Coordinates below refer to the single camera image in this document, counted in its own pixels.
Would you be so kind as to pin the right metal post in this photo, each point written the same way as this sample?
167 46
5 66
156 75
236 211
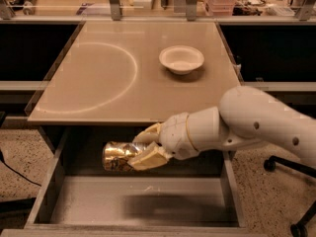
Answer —
191 10

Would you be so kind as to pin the white paper bowl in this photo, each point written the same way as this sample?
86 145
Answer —
181 59

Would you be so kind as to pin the metal post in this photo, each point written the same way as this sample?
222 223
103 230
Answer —
115 9
191 10

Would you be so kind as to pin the orange metallic soda can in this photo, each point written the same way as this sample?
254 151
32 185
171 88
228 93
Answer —
115 155

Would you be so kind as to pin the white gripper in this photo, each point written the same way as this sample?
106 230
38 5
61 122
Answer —
175 135

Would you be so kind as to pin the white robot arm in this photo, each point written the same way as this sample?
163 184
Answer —
244 118

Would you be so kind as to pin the beige counter cabinet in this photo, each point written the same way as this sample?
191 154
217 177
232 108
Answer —
112 75

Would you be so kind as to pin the left metal post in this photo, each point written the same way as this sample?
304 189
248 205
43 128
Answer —
115 9

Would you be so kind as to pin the open grey top drawer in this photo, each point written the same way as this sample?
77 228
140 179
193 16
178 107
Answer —
79 198

